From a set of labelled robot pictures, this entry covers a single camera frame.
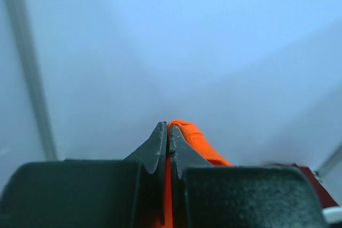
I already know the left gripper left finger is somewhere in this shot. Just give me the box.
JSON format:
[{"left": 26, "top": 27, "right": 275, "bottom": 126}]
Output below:
[{"left": 1, "top": 122, "right": 167, "bottom": 227}]

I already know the folded maroon t shirt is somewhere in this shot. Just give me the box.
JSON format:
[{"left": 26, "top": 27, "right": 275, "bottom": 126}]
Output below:
[{"left": 264, "top": 163, "right": 339, "bottom": 209}]

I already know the orange t shirt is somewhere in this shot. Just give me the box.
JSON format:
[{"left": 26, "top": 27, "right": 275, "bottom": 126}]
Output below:
[{"left": 159, "top": 120, "right": 232, "bottom": 227}]

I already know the white plastic laundry basket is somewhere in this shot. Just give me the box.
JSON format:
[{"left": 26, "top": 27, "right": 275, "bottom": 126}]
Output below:
[{"left": 322, "top": 206, "right": 342, "bottom": 224}]

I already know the left aluminium frame post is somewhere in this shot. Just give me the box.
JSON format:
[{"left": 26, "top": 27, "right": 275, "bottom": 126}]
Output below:
[{"left": 4, "top": 0, "right": 58, "bottom": 161}]

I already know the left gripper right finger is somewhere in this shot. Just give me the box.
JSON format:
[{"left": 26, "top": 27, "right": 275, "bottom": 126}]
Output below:
[{"left": 169, "top": 125, "right": 328, "bottom": 227}]

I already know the right aluminium frame post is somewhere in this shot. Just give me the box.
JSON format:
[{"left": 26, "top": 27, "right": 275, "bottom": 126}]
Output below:
[{"left": 314, "top": 143, "right": 341, "bottom": 178}]

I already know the aluminium frame post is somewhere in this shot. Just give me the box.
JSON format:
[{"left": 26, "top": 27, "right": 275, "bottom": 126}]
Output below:
[
  {"left": 4, "top": 0, "right": 58, "bottom": 161},
  {"left": 314, "top": 143, "right": 341, "bottom": 178}
]

